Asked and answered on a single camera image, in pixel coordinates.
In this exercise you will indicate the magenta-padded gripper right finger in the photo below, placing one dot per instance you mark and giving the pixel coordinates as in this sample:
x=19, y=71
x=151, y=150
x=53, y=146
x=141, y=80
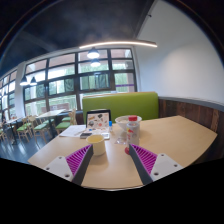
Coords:
x=146, y=160

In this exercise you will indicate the light wooden dining table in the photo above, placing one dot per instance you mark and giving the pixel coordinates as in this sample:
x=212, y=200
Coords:
x=50, y=113
x=12, y=120

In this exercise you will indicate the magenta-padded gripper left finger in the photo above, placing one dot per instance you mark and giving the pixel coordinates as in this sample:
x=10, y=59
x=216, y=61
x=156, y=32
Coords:
x=78, y=160

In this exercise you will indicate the white paper sheets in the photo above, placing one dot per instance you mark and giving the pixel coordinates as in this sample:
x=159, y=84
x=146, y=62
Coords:
x=71, y=131

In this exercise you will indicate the long linear ceiling light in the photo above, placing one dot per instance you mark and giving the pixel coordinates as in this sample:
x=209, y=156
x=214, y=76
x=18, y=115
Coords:
x=126, y=43

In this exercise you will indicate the black tablet with stickers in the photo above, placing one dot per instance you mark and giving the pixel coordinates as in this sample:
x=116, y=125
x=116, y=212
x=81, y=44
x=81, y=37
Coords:
x=98, y=119

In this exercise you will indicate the clear bottle with red cap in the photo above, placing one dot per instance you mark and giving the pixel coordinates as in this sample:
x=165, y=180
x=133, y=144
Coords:
x=133, y=133

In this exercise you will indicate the group of green-seated wooden chairs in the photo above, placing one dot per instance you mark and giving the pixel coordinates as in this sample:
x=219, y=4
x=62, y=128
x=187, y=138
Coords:
x=40, y=126

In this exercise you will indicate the group of pendant lamps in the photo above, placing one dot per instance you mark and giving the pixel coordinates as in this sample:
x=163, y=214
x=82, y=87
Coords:
x=93, y=54

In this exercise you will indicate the small blue-capped tube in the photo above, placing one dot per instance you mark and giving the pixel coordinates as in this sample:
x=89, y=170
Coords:
x=110, y=126

